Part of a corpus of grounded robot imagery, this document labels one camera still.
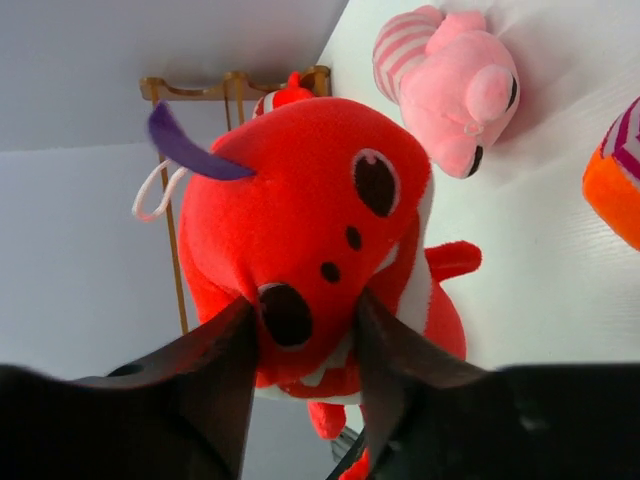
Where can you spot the red shark plush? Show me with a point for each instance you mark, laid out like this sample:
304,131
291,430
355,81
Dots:
292,92
337,204

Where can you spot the pink striped pig plush back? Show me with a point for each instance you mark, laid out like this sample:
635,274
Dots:
455,83

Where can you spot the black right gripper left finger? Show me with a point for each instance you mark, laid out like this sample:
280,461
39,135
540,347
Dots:
180,412

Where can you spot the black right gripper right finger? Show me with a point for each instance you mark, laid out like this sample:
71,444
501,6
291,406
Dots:
430,415

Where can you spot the wooden tiered shelf rack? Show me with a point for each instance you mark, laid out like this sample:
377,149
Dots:
178,154

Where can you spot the boy doll orange pants middle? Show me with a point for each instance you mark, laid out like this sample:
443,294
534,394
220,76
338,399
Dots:
610,182

